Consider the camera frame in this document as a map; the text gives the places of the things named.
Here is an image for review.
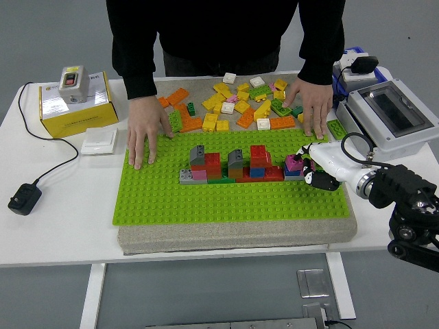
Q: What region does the person's right hand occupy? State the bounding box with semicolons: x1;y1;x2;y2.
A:
126;95;176;171

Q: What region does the person's left hand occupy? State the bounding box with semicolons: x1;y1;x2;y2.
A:
283;78;333;140

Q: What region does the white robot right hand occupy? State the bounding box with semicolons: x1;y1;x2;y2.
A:
294;141;375;192

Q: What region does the green studded baseplate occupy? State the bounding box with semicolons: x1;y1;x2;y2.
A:
112;128;351;226

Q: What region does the lime green long brick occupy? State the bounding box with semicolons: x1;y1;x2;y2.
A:
248;85;274;101
326;119;347;140
167;110;184;134
270;98;294;118

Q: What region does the orange long toy brick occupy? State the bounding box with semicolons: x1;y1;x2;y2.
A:
166;88;191;106
269;115;297;131
235;107;257;130
178;117;204;134
173;102;193;130

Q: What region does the yellow sloped toy brick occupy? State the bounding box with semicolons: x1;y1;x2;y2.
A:
252;99;272;123

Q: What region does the red long toy brick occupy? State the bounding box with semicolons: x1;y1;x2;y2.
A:
235;165;285;183

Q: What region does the grey sloped toy brick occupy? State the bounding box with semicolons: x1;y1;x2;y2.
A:
228;149;245;170
189;144;206;167

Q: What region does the yellow long toy brick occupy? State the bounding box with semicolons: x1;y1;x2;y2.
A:
200;93;228;112

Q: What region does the red toy brick stack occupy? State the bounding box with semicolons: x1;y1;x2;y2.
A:
250;145;272;169
204;152;222;175

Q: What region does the dark green long brick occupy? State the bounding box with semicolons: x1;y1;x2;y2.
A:
206;167;237;184

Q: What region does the white power socket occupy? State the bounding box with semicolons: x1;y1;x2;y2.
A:
332;50;378;83

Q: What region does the black plug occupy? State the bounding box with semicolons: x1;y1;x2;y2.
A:
350;56;379;75

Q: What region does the yellow cardboard box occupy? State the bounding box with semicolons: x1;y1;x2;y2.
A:
38;71;120;139

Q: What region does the blue plastic bin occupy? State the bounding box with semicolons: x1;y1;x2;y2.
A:
331;46;388;103

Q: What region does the person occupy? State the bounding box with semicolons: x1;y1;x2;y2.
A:
106;0;346;78

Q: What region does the grey-brown foam mat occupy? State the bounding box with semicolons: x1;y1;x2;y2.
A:
117;72;357;255

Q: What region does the metal floor plate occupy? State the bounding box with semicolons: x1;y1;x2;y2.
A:
301;303;341;321
296;269;330;298

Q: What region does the white table leg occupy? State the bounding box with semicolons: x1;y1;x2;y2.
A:
79;262;108;329
324;248;357;320

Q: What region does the black power adapter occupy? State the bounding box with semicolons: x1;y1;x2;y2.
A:
7;183;43;216

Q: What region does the grey metal base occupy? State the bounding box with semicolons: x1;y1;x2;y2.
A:
143;317;323;329

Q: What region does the black plug cable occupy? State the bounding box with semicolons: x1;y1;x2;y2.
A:
333;66;354;103

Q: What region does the white wall switch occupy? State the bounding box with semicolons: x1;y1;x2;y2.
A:
80;127;119;156

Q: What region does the black adapter cord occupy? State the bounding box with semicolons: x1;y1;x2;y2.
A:
16;82;80;185

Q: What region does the grey push-button switch box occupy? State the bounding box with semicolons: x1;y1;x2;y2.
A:
58;65;90;106

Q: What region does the grey enclosure with clear lid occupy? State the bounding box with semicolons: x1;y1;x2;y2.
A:
335;78;439;162

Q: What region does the thin black cable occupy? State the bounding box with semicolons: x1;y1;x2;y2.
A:
324;319;354;329

